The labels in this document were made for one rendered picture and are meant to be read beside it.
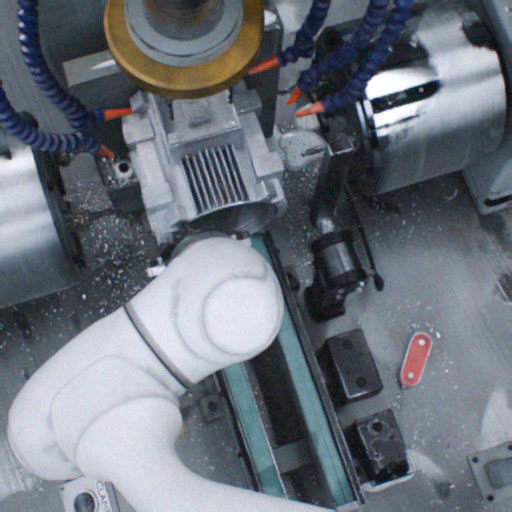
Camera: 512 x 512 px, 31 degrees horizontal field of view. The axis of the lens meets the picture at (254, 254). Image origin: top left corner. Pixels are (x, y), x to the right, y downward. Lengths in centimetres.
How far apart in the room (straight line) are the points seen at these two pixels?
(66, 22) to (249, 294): 66
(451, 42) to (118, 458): 73
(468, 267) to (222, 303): 82
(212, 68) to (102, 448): 44
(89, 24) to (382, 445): 74
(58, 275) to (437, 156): 54
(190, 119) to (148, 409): 52
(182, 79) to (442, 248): 67
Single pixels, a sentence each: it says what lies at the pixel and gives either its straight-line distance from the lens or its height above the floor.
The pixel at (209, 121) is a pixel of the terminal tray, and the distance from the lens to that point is 124.
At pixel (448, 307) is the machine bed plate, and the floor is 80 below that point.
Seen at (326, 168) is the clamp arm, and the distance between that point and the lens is 112.
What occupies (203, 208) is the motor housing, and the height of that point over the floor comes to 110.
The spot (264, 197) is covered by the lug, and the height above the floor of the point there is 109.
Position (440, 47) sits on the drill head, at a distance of 127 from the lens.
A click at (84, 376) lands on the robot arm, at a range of 84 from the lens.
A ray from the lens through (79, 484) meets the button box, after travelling 119.
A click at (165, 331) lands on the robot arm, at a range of 83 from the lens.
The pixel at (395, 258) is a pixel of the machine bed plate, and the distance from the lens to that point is 153.
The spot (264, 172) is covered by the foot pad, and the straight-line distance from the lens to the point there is 126.
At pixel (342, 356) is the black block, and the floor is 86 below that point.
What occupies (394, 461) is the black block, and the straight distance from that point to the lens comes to 140.
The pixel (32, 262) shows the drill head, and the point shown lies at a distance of 121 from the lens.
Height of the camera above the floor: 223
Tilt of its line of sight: 72 degrees down
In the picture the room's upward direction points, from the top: 5 degrees clockwise
